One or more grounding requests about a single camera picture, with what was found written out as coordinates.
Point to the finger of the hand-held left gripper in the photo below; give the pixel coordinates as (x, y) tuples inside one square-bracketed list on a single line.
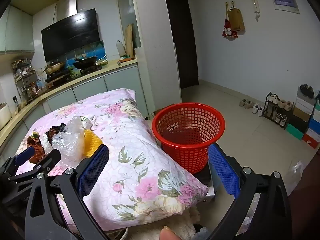
[(23, 155), (48, 160)]

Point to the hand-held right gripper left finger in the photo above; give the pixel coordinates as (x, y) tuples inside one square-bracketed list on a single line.
[(92, 170)]

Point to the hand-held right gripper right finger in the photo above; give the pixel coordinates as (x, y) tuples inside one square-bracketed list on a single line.
[(225, 170)]

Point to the brown wrapper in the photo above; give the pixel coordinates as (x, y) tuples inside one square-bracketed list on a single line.
[(35, 146)]

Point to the crinkled clear plastic bag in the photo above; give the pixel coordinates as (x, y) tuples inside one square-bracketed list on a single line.
[(70, 142)]

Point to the yellow foam mesh sleeve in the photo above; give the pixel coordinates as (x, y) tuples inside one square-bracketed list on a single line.
[(93, 142)]

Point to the dark wrapper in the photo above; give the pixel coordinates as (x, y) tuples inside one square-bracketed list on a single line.
[(56, 131)]

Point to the red plastic mesh basket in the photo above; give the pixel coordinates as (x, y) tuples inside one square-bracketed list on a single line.
[(190, 160)]

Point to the person's right hand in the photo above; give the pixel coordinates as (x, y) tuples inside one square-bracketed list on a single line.
[(170, 233)]

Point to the white box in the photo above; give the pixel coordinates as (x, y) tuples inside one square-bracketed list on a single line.
[(211, 192)]

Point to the white rice cooker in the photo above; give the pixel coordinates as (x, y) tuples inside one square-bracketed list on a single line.
[(5, 115)]

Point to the pink floral blanket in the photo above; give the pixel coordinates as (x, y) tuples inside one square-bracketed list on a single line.
[(140, 140)]

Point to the white shoe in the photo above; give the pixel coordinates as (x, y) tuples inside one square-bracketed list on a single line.
[(260, 111), (255, 108)]

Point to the beige shoe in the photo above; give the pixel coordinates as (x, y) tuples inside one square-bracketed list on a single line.
[(243, 103), (249, 104)]

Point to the white fleece garment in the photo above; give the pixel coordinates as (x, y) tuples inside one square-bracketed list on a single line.
[(185, 227)]

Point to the thin clear plastic bag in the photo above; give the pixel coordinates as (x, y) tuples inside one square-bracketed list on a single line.
[(296, 170)]

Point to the metal kitchen rack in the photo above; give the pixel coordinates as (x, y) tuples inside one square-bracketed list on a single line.
[(25, 80)]

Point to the black shoe rack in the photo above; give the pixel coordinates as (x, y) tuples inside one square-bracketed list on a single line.
[(267, 103)]

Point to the pale green lower cabinets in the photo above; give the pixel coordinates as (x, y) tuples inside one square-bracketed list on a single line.
[(87, 90)]

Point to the pale green cabinets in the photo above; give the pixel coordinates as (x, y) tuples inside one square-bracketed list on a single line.
[(17, 32), (87, 90)]

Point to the black gas stove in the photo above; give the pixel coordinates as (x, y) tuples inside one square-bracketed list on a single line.
[(62, 76)]

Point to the cardboard box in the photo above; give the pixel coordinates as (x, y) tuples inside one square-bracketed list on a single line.
[(157, 112)]

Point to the group of assorted shoes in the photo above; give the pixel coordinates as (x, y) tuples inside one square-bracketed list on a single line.
[(282, 103)]

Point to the golden frying pan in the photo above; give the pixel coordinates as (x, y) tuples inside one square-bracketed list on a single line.
[(53, 67)]

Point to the stack of shoe boxes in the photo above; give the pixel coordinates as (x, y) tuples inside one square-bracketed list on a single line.
[(302, 113)]

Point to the beige kitchen countertop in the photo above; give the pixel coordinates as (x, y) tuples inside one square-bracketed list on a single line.
[(100, 71)]

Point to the black wok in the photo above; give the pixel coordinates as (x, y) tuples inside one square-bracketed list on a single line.
[(85, 62)]

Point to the black shoe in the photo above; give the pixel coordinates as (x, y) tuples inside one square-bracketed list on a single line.
[(303, 88), (310, 91)]

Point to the small orange container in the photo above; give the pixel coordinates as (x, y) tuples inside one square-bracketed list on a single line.
[(125, 59)]

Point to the blue scenic backsplash panel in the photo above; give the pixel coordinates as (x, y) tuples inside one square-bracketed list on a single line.
[(100, 52)]

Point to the pale green upper cabinets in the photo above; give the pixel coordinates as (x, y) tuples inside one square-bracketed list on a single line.
[(17, 32)]

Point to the black range hood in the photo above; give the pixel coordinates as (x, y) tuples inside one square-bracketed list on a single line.
[(70, 37)]

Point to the white plastic bottle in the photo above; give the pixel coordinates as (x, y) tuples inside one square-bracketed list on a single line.
[(120, 48)]

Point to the dark wooden door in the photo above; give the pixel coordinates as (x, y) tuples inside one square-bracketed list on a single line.
[(181, 42)]

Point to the wooden cutting board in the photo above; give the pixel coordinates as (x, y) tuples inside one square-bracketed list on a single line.
[(128, 40)]

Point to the red hanging pouch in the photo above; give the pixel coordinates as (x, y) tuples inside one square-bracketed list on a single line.
[(228, 31)]

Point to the brown paper bag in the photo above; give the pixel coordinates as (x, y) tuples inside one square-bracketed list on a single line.
[(236, 20)]

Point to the frosted glass panel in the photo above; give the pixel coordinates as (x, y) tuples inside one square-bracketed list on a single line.
[(127, 10)]

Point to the white intercom phone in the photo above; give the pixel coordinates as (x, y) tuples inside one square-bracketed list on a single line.
[(255, 5)]

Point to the white electrical panel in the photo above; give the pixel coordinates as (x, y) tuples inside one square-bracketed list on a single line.
[(285, 2)]

